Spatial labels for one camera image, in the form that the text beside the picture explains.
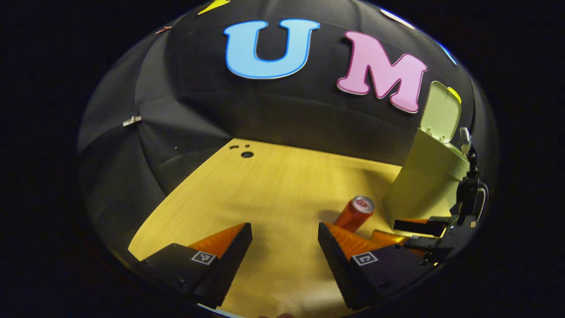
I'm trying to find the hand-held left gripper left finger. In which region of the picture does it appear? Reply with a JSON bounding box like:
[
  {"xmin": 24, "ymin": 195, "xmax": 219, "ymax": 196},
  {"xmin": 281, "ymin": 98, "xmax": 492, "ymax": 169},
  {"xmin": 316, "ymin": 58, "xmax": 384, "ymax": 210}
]
[{"xmin": 139, "ymin": 222, "xmax": 253, "ymax": 309}]

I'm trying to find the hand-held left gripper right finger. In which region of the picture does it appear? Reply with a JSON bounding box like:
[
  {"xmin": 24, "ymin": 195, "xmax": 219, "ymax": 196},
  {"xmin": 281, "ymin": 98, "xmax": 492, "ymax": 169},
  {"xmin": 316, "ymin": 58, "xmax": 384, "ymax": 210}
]
[{"xmin": 318, "ymin": 222, "xmax": 437, "ymax": 310}]

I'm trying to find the pale green desktop garbage bin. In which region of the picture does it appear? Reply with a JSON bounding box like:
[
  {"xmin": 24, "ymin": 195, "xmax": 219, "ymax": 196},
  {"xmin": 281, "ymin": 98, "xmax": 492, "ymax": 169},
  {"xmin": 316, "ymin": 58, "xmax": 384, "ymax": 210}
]
[{"xmin": 382, "ymin": 81, "xmax": 471, "ymax": 223}]

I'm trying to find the orange pop can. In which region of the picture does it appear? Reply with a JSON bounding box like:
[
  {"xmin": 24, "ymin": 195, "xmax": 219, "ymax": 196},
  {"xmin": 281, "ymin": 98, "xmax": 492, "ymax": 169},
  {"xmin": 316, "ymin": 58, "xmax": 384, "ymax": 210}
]
[{"xmin": 333, "ymin": 195, "xmax": 375, "ymax": 233}]

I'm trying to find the wooden desktop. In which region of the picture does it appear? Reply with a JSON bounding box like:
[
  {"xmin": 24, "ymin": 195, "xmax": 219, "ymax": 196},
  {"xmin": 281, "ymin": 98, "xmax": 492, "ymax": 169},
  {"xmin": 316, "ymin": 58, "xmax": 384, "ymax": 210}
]
[{"xmin": 128, "ymin": 138, "xmax": 453, "ymax": 318}]

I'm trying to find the black backdrop cloth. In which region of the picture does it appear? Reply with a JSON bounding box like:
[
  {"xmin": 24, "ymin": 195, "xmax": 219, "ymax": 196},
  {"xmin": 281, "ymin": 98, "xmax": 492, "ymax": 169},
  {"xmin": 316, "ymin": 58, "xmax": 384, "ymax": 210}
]
[{"xmin": 77, "ymin": 0, "xmax": 499, "ymax": 265}]

